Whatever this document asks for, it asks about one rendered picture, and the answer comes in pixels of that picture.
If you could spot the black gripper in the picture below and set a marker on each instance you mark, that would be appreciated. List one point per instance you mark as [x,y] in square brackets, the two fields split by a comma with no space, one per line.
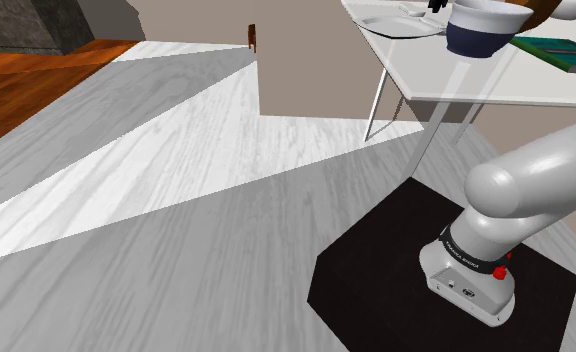
[436,4]

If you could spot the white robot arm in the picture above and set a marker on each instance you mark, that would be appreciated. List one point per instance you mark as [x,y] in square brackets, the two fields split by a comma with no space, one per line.
[492,229]

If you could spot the white plate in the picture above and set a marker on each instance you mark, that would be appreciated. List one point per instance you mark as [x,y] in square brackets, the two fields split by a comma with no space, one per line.
[395,27]

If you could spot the white and dark blue bowl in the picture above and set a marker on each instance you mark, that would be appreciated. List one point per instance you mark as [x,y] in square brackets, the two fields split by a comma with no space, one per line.
[478,36]

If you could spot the white table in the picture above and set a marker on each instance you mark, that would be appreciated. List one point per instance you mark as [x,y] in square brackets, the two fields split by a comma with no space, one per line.
[463,78]

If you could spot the brown bowl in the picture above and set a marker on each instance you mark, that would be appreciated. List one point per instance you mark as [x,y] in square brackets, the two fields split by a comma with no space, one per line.
[541,12]

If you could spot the green book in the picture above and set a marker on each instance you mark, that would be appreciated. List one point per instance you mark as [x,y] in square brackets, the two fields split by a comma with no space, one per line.
[561,52]

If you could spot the brown wooden furniture piece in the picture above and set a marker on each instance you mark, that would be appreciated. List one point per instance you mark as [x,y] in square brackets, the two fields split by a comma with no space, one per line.
[252,36]

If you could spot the black robot stand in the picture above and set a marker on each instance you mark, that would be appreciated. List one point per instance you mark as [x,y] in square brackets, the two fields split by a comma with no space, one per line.
[376,273]

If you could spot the dark grey stone block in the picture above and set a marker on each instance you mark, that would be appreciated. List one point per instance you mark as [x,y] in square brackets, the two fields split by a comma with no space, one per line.
[20,22]

